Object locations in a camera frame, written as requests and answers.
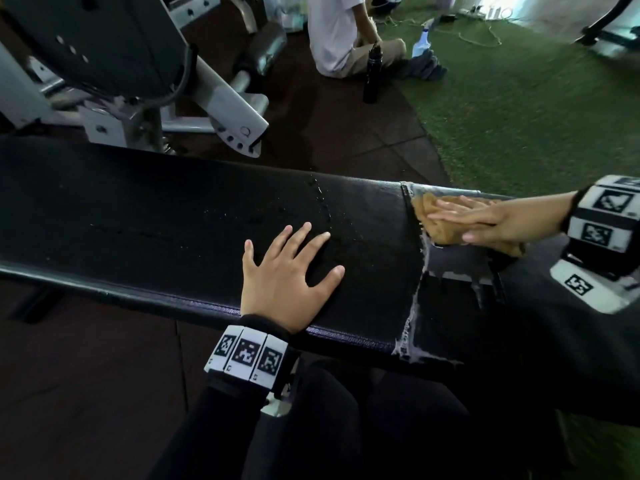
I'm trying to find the beige cable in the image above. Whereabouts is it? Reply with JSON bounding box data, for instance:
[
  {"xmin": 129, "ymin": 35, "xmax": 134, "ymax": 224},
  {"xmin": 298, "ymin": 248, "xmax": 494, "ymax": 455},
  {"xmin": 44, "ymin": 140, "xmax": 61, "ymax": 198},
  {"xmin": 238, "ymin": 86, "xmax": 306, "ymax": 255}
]
[{"xmin": 375, "ymin": 9, "xmax": 504, "ymax": 49}]

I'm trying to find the person's right hand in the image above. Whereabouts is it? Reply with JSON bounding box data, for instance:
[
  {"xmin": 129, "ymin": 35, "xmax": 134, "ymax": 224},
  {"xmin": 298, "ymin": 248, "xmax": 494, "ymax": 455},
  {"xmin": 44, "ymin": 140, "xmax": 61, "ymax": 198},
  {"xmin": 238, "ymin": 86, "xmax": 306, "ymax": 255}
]
[{"xmin": 427, "ymin": 191, "xmax": 576, "ymax": 245}]

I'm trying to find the person's right forearm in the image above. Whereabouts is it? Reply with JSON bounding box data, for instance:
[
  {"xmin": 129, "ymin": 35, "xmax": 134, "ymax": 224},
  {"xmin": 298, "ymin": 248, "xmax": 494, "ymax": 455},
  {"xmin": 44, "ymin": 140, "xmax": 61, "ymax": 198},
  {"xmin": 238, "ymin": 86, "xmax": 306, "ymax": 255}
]
[{"xmin": 499, "ymin": 234, "xmax": 640, "ymax": 427}]

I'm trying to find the black water bottle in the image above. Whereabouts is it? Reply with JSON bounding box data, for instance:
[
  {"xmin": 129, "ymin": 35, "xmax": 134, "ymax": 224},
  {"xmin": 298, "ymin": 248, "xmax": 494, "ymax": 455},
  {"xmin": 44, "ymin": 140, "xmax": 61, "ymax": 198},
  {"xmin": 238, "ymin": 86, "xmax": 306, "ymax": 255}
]
[{"xmin": 362, "ymin": 43, "xmax": 385, "ymax": 105}]

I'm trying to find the dark crumpled cloth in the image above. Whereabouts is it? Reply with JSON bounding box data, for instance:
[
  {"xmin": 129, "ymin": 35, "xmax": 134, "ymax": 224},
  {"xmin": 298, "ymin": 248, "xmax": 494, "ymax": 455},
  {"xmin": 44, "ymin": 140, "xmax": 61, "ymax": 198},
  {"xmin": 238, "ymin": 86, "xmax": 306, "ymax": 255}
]
[{"xmin": 399, "ymin": 49, "xmax": 449, "ymax": 82}]

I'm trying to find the clear blue spray bottle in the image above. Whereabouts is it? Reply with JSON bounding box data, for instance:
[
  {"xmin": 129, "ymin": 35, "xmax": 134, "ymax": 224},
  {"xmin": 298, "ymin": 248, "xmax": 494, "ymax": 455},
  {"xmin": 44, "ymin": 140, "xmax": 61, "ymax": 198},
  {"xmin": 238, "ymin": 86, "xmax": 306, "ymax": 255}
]
[{"xmin": 411, "ymin": 24, "xmax": 437, "ymax": 59}]

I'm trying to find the person's left forearm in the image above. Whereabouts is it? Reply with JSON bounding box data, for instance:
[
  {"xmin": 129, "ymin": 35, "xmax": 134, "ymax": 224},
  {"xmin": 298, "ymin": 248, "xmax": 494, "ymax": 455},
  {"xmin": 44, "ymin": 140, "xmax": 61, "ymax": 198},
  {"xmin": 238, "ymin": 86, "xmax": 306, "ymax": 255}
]
[{"xmin": 149, "ymin": 372, "xmax": 275, "ymax": 480}]

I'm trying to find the left marker wristband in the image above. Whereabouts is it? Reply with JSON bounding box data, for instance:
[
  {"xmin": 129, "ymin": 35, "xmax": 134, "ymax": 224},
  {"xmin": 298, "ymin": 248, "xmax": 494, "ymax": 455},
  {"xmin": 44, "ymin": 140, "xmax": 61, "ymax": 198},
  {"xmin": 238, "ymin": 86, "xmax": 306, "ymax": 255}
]
[{"xmin": 203, "ymin": 324, "xmax": 297, "ymax": 391}]

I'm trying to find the green turf mat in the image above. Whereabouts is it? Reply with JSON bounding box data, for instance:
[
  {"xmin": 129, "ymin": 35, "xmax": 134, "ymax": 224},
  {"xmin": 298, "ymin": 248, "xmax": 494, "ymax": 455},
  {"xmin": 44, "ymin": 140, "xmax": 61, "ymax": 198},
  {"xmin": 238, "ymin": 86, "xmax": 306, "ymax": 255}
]
[{"xmin": 372, "ymin": 0, "xmax": 640, "ymax": 480}]

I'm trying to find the brown cleaning cloth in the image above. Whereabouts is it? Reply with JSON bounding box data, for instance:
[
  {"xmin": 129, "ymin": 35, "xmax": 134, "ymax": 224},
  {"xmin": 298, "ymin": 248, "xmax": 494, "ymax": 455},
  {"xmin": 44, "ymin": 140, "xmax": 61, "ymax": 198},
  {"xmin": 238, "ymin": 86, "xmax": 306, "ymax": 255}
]
[{"xmin": 411, "ymin": 192, "xmax": 527, "ymax": 257}]

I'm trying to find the marker wristband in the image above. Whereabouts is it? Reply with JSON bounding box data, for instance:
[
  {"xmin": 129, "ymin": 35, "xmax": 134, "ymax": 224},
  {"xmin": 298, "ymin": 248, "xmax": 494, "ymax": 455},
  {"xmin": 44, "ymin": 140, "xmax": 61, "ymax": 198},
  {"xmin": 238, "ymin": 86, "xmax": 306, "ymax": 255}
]
[
  {"xmin": 203, "ymin": 324, "xmax": 297, "ymax": 391},
  {"xmin": 562, "ymin": 174, "xmax": 640, "ymax": 257}
]

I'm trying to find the black foam roller pad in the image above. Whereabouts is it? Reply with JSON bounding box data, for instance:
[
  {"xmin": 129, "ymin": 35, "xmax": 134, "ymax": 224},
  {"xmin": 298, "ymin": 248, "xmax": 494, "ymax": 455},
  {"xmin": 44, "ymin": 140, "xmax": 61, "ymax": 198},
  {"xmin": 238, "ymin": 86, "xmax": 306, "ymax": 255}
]
[{"xmin": 237, "ymin": 22, "xmax": 289, "ymax": 77}]

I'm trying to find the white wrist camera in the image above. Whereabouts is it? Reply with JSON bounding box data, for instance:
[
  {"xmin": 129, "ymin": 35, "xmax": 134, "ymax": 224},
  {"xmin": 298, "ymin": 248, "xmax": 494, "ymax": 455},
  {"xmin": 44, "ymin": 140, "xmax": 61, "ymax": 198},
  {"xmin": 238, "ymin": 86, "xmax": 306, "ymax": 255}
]
[
  {"xmin": 259, "ymin": 384, "xmax": 297, "ymax": 419},
  {"xmin": 549, "ymin": 258, "xmax": 640, "ymax": 315}
]

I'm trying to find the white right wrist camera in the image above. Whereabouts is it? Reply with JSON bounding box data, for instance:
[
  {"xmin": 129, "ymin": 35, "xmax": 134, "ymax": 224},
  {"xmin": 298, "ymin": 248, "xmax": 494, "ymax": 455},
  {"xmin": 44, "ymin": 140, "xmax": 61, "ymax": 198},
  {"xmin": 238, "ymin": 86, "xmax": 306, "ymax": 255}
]
[{"xmin": 549, "ymin": 258, "xmax": 640, "ymax": 315}]

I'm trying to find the translucent plastic storage box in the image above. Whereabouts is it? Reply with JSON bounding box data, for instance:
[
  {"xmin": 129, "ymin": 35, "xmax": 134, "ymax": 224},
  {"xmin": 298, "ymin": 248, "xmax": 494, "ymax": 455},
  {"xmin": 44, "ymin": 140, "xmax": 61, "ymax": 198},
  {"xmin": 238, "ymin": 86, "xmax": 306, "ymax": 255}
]
[{"xmin": 262, "ymin": 0, "xmax": 309, "ymax": 31}]

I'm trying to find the person's left hand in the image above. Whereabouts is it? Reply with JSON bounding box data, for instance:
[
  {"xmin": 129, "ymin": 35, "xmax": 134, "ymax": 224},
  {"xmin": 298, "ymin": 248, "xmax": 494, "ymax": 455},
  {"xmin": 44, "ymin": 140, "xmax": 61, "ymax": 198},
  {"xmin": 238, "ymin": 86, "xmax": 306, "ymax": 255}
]
[{"xmin": 241, "ymin": 222, "xmax": 346, "ymax": 335}]

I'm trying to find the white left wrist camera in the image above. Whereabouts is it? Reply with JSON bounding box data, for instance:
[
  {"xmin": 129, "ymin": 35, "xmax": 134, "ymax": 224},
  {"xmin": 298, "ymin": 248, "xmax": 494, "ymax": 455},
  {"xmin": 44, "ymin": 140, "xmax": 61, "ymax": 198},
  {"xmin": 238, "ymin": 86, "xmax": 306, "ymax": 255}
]
[{"xmin": 259, "ymin": 384, "xmax": 297, "ymax": 419}]

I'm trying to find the white machine frame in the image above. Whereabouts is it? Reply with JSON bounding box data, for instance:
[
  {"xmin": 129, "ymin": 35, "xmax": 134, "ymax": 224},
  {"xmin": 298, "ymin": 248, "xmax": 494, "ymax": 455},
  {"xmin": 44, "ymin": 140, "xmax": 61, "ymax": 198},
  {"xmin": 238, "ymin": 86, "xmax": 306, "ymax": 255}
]
[{"xmin": 0, "ymin": 0, "xmax": 289, "ymax": 159}]

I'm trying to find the right marker wristband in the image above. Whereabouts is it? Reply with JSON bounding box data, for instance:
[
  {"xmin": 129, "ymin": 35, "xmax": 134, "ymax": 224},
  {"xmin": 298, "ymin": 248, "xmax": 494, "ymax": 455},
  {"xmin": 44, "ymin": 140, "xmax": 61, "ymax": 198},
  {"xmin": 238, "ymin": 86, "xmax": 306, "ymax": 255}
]
[{"xmin": 562, "ymin": 174, "xmax": 640, "ymax": 257}]

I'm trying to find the black bench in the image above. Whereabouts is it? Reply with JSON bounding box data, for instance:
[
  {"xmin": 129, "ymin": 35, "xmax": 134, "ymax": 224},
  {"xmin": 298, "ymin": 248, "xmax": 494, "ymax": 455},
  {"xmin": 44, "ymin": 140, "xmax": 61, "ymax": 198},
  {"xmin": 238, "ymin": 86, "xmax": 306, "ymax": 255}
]
[{"xmin": 0, "ymin": 136, "xmax": 576, "ymax": 381}]

